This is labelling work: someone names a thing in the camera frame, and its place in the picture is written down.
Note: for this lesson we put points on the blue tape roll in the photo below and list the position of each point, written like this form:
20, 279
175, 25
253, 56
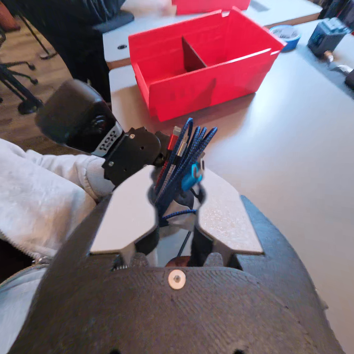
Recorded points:
293, 43

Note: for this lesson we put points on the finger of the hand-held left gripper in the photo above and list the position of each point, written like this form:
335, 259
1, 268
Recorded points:
177, 221

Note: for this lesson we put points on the red plastic bin with divider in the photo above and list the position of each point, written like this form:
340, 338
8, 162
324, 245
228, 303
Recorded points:
207, 88

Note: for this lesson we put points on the black chair base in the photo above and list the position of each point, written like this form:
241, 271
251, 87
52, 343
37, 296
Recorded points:
29, 106

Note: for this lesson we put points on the dark blue electronic box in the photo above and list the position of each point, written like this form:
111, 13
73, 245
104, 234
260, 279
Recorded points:
326, 36

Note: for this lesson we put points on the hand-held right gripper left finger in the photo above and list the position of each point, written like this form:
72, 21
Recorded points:
124, 218

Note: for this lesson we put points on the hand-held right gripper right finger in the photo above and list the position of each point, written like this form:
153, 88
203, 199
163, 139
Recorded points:
226, 221

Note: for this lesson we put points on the person's left forearm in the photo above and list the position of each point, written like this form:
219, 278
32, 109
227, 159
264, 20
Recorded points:
41, 193

